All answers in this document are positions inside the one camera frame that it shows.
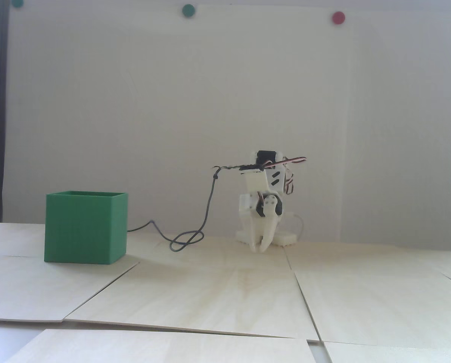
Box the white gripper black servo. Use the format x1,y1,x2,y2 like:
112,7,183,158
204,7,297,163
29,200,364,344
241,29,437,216
239,191,285,253

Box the green box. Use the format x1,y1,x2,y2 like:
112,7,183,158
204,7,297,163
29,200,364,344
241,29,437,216
44,191,129,265

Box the light plywood sheet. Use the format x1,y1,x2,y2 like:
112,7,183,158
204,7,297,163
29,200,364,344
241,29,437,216
0,223,140,323
64,262,321,340
5,328,317,363
323,340,451,363
285,242,451,347
127,231,295,271

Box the white backdrop sheet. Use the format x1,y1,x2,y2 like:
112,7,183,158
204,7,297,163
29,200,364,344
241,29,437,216
4,3,354,242

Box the white base cable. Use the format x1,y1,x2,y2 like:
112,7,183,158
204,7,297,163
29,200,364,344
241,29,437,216
286,214,304,240

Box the wrist camera on white mount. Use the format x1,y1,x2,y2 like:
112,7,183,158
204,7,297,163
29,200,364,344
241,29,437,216
239,163,269,192

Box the black camera cable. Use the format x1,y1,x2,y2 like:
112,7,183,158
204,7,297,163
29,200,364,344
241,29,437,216
126,164,249,253

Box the red black servo wires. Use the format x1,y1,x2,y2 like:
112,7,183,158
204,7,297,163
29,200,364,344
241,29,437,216
265,155,309,196

